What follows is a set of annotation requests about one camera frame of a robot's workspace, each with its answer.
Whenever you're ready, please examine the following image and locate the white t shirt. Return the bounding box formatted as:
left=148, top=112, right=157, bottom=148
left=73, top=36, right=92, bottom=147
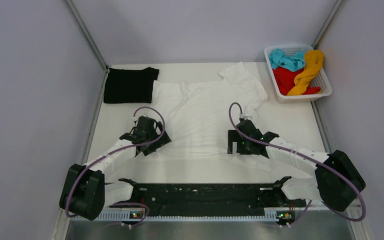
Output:
left=151, top=62, right=269, bottom=161

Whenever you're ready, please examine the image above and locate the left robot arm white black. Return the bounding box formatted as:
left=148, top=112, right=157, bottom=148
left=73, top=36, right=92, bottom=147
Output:
left=59, top=115, right=172, bottom=220

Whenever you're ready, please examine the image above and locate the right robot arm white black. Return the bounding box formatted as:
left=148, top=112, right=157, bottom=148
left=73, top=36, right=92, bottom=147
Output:
left=227, top=119, right=366, bottom=212

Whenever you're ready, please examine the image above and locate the folded black t shirt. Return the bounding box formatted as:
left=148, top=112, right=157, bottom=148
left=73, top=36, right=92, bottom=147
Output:
left=103, top=67, right=160, bottom=104

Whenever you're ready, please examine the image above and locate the red t shirt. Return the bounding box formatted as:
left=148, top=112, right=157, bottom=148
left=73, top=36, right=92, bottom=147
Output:
left=272, top=67, right=322, bottom=96

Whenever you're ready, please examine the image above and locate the cyan t shirt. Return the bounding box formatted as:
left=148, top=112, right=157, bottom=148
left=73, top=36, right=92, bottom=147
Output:
left=268, top=48, right=306, bottom=72

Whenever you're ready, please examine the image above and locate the white plastic basket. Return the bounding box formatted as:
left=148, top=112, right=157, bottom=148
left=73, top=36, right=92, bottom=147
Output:
left=264, top=44, right=333, bottom=103

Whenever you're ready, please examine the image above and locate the yellow t shirt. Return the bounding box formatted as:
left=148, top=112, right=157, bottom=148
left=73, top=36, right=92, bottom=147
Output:
left=287, top=49, right=325, bottom=96

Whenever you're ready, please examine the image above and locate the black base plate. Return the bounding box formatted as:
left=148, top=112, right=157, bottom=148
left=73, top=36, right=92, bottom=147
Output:
left=125, top=177, right=307, bottom=217

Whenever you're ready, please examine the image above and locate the left aluminium corner post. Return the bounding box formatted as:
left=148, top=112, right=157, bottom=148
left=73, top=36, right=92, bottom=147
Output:
left=63, top=0, right=109, bottom=71

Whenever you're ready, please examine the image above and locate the aluminium corner post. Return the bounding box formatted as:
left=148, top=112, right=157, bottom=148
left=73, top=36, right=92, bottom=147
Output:
left=63, top=0, right=109, bottom=71
left=311, top=0, right=347, bottom=49

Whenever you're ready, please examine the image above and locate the aluminium front rail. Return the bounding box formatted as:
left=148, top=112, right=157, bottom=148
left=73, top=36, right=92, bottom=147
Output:
left=51, top=199, right=373, bottom=240

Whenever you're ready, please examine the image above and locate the right aluminium corner post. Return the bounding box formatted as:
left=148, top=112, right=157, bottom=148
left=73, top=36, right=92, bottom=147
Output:
left=311, top=0, right=347, bottom=49

